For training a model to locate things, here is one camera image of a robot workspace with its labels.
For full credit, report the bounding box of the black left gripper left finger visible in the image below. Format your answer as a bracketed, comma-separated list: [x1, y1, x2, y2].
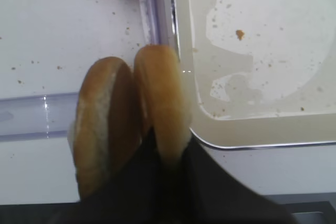
[60, 129, 164, 223]

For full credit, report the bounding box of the bun slice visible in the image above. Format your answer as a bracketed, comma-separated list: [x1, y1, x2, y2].
[69, 57, 141, 199]
[134, 45, 192, 168]

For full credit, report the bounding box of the white rectangular metal tray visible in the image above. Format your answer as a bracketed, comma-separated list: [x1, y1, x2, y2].
[165, 0, 335, 149]

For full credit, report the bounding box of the lower left clear bracket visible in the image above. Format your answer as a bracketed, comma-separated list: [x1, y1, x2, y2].
[1, 93, 78, 142]

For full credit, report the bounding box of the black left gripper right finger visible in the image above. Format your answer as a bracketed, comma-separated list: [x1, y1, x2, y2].
[167, 130, 296, 223]

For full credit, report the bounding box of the left long clear rail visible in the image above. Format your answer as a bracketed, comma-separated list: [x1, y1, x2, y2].
[139, 0, 161, 45]

